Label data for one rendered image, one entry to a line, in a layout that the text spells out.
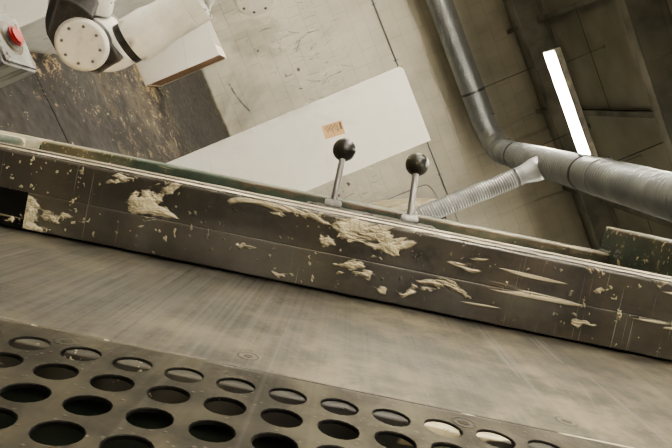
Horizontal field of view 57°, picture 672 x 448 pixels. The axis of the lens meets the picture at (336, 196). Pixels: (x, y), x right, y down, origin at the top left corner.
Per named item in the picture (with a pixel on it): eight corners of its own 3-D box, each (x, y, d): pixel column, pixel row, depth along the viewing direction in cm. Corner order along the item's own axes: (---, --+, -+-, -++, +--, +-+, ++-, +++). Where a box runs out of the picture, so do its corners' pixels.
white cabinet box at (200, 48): (133, 30, 593) (202, 1, 590) (159, 87, 601) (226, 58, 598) (118, 24, 548) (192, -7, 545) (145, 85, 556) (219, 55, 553)
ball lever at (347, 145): (318, 215, 96) (334, 143, 102) (342, 220, 96) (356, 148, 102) (319, 205, 93) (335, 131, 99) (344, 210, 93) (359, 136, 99)
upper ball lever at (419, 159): (393, 230, 96) (405, 158, 102) (417, 235, 96) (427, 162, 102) (397, 220, 93) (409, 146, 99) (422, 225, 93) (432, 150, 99)
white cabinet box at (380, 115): (162, 165, 510) (392, 69, 502) (191, 229, 518) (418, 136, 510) (141, 173, 450) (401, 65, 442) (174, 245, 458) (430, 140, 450)
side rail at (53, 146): (47, 194, 124) (56, 141, 123) (586, 304, 122) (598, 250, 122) (32, 196, 118) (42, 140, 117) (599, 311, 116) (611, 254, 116)
